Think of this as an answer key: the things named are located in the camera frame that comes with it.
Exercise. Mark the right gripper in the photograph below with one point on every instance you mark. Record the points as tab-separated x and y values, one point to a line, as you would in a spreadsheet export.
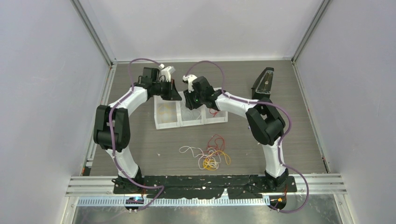
190	103

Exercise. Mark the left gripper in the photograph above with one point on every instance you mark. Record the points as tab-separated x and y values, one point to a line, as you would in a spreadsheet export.
172	94

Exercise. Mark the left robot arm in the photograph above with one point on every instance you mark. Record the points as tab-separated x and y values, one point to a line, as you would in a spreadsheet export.
112	127

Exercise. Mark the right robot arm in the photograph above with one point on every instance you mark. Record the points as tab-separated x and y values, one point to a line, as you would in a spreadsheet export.
265	122

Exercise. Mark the white three-compartment tray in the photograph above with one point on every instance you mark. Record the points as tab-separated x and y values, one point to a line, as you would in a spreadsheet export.
174	114

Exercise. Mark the black metronome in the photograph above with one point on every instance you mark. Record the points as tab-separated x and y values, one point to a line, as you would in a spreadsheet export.
262	86

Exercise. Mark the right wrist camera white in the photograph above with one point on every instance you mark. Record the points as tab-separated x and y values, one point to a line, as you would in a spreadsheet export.
188	79

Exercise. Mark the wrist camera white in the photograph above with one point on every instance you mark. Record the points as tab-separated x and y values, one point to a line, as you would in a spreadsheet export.
165	73
188	79

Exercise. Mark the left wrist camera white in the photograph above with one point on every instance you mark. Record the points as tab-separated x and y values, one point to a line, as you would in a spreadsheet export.
165	73

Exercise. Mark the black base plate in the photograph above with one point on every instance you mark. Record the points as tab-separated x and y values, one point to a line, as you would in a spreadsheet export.
203	186

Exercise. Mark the grey cable duct rail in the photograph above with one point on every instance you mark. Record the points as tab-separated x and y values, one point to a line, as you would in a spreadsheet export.
138	201

